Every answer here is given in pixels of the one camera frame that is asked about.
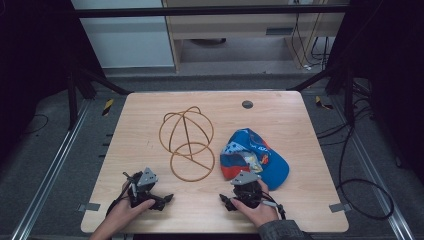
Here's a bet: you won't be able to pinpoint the black curtain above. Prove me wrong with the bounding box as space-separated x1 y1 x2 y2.
328 0 424 188
0 0 108 168

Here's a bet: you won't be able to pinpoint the blue printed cap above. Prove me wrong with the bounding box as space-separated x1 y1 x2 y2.
219 127 290 192

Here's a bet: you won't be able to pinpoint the light wooden desk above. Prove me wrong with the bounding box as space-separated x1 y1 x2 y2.
161 0 350 74

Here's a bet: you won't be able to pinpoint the yellow black striped tape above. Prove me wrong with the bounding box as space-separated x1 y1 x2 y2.
101 98 115 117
314 95 334 111

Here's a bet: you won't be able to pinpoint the person's left hand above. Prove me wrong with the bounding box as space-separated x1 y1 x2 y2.
103 181 156 234

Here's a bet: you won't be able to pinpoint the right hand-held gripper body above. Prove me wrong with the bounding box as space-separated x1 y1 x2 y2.
229 170 265 210

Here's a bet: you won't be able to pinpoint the person's right hand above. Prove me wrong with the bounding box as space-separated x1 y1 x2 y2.
231 179 280 230

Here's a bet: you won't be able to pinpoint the black metal stand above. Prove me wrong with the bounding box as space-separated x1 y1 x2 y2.
287 63 357 127
65 61 134 132

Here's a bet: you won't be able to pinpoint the hand-held gripper cable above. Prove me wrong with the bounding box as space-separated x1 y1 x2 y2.
261 199 287 221
105 171 138 217

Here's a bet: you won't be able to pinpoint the black horizontal bar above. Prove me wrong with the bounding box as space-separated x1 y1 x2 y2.
73 4 350 19

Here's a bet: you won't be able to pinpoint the looped black floor cable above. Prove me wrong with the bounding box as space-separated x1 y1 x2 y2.
335 126 395 221

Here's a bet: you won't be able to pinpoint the left hand-held gripper cable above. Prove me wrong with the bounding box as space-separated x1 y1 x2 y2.
105 171 138 217

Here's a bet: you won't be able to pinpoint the grey tape strip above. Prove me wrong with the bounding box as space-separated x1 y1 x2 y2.
77 202 102 213
328 202 353 214

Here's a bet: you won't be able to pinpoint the aluminium rail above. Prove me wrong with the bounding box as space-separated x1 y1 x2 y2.
11 99 92 240
330 95 415 240

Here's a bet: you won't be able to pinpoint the hanging cables under desk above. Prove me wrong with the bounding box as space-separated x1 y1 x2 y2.
290 12 332 72

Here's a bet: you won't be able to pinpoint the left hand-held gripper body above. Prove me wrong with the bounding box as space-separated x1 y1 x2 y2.
122 167 160 210

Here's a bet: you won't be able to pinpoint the black floor cables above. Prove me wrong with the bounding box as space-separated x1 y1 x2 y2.
315 79 376 148

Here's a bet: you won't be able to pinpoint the right hand-held gripper cable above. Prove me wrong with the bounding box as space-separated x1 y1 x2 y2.
261 199 287 221

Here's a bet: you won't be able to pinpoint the gold wire hat stand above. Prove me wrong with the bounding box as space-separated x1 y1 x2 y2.
158 105 216 183

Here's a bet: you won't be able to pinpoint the white cabinet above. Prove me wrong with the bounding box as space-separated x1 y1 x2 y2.
70 0 176 70

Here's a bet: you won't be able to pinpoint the thin black floor cable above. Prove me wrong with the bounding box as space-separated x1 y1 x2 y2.
22 113 50 136

